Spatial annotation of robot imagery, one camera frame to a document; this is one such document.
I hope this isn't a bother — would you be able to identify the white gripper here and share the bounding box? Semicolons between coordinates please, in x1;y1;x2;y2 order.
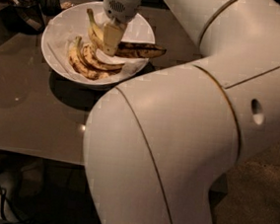
103;0;142;57

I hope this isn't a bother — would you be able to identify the spotted banana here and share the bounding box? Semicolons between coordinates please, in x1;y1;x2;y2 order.
81;43;123;71
67;36;108;80
87;8;167;59

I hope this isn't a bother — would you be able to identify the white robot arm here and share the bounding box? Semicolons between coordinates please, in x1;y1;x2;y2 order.
83;0;280;224

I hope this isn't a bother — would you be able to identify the white ceramic bowl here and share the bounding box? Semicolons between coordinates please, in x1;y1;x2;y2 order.
36;0;159;96

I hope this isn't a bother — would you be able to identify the white paper napkin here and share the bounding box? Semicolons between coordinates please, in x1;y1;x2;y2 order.
43;7;157;89

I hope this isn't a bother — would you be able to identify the black mesh pen cup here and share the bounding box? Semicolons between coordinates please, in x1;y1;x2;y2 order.
38;0;62;16

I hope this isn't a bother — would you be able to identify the dark basket with items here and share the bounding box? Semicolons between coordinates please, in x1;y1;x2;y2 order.
0;0;45;35

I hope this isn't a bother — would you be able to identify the black floor cable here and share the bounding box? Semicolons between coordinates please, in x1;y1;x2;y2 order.
0;179;81;224

